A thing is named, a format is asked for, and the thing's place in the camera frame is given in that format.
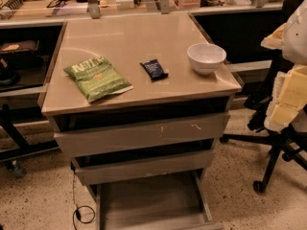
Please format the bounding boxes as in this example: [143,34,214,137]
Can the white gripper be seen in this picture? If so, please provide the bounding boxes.
[261,24,307,132]

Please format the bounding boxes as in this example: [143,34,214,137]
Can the green jalapeno chip bag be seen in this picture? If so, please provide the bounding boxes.
[63,57,133,103]

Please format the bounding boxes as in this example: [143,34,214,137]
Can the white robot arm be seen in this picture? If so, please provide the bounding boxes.
[261,0,307,132]

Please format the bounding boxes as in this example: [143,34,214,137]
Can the grey drawer cabinet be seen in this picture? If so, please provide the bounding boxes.
[36,11,245,230]

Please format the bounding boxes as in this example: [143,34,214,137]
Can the bottom grey open drawer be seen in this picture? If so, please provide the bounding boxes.
[97,172,224,230]

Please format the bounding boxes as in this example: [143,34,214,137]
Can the middle grey drawer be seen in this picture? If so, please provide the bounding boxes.
[75,150,214,185]

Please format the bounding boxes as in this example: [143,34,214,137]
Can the top grey drawer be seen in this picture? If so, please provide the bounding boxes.
[55,112,229,157]

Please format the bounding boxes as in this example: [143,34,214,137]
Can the white bowl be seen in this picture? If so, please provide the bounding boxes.
[187,43,226,75]

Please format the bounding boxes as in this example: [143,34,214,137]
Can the black office chair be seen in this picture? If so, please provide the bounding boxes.
[220,0,307,193]

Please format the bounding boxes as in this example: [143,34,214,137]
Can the dark blue snack bar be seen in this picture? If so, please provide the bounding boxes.
[140,59,168,81]

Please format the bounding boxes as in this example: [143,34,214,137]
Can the black coiled tool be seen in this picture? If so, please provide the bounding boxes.
[0,0,23,19]

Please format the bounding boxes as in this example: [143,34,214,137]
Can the black cart with wheel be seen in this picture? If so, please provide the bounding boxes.
[0,103,59,178]

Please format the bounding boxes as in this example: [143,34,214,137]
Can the black floor cable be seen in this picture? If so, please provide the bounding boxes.
[70,168,97,230]

